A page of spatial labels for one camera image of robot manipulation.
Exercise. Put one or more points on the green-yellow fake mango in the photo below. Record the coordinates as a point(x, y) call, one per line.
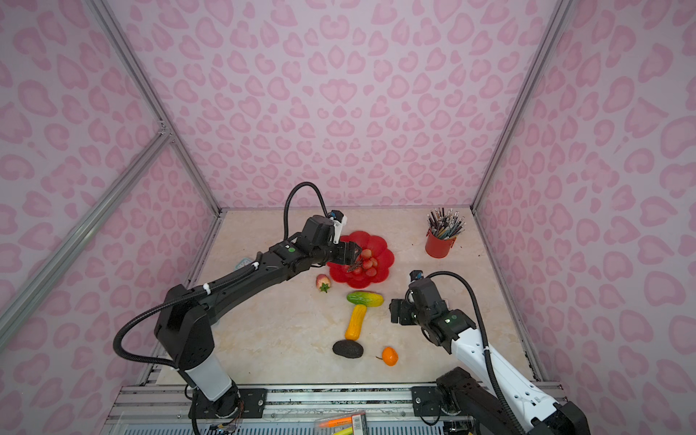
point(368, 299)

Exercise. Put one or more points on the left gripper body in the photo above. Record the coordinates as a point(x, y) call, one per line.
point(341, 253)

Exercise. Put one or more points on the small fake orange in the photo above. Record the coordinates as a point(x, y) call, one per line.
point(389, 356)

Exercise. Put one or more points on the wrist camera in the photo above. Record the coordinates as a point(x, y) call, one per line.
point(338, 220)
point(416, 275)

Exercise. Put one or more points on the pink-red fake strawberry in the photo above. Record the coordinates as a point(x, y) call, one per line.
point(323, 283)

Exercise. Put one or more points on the red flower-shaped fruit bowl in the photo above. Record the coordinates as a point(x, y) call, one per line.
point(380, 250)

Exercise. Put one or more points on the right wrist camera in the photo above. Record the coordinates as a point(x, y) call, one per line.
point(416, 275)

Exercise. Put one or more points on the yellow fake fruit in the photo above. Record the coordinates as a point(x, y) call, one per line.
point(354, 328)

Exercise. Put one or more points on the dark fake avocado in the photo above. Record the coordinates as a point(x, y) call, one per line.
point(348, 349)

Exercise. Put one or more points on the bundle of pencils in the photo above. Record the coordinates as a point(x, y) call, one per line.
point(445, 223)

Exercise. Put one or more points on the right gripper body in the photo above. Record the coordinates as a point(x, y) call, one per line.
point(410, 313)

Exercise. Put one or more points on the small teal clock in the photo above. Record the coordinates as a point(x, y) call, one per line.
point(244, 262)

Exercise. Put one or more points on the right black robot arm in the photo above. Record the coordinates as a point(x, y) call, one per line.
point(486, 387)

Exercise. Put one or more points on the red lychee bunch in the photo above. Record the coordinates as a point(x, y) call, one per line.
point(366, 265)

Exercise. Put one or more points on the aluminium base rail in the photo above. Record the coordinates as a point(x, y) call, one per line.
point(278, 409)

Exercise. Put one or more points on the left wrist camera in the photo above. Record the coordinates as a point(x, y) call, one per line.
point(338, 220)

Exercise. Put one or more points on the clear box with markers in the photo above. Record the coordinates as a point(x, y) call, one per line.
point(345, 424)

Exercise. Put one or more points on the red pencil bucket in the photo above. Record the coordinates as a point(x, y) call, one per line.
point(438, 248)

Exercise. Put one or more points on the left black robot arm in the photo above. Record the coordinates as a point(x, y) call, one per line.
point(184, 328)

